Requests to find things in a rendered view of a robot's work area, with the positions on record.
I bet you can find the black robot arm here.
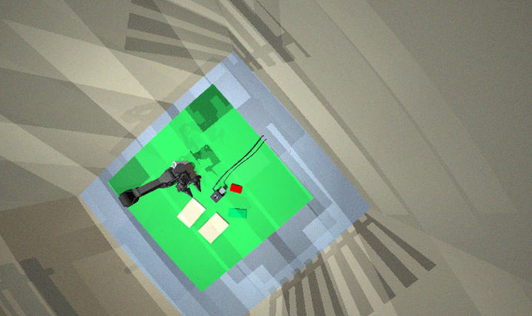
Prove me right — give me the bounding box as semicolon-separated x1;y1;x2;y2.
118;163;189;207

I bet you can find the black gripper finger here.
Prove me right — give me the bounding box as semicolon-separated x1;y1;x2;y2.
181;187;193;198
193;180;201;192

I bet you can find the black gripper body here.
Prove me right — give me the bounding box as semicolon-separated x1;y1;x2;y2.
177;172;202;193

